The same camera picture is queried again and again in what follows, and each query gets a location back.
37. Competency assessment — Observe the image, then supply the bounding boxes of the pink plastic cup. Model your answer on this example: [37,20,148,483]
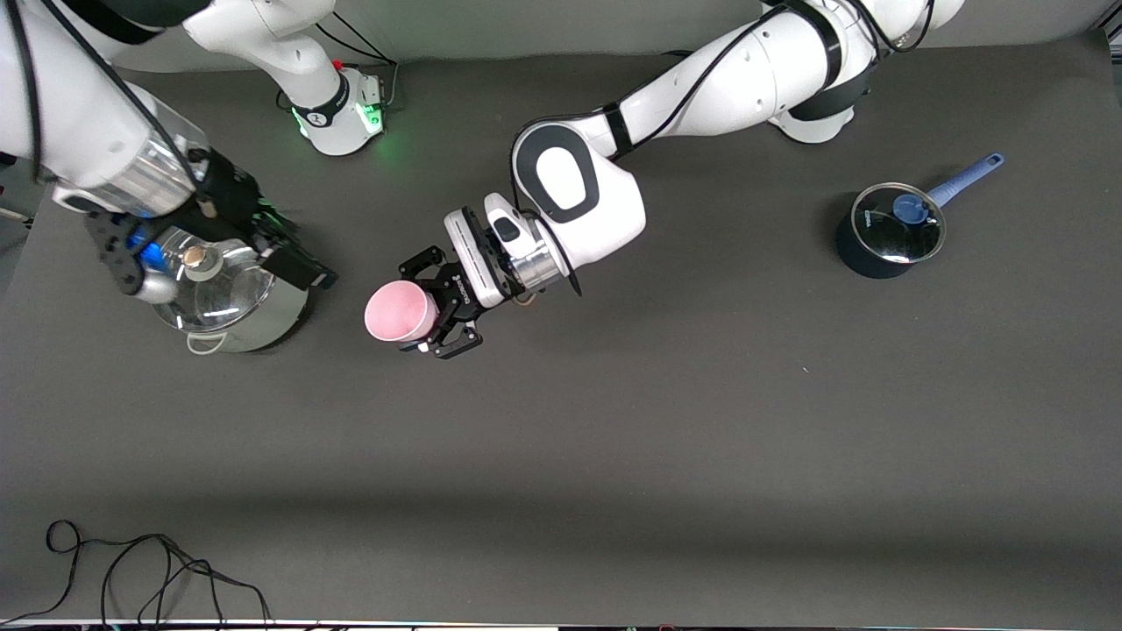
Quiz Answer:
[365,280,439,343]

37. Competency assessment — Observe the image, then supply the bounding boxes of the grey steel stock pot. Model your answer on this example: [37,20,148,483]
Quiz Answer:
[171,223,309,354]

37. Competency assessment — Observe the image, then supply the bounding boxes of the glass lid with wooden knob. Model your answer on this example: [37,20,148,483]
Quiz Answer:
[162,226,280,334]

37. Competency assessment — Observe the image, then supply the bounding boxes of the dark grey table cloth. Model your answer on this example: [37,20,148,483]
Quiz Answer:
[0,31,1122,627]

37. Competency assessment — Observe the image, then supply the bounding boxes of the dark blue saucepan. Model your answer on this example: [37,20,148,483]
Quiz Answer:
[835,153,1005,280]

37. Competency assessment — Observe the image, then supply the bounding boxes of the glass lid with blue knob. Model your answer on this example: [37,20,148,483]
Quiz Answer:
[851,182,948,266]

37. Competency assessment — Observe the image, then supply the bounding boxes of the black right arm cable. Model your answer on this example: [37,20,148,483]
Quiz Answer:
[0,0,202,185]

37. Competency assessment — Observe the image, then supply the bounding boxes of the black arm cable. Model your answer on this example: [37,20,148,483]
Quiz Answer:
[513,0,934,299]
[0,0,202,185]

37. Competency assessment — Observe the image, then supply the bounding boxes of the black right base cables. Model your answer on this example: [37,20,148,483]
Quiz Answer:
[279,16,401,113]

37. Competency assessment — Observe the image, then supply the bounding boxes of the thin black loose cable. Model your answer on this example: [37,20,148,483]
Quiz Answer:
[0,520,273,625]

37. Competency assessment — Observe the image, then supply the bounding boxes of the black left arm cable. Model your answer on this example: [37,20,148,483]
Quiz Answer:
[513,0,934,299]

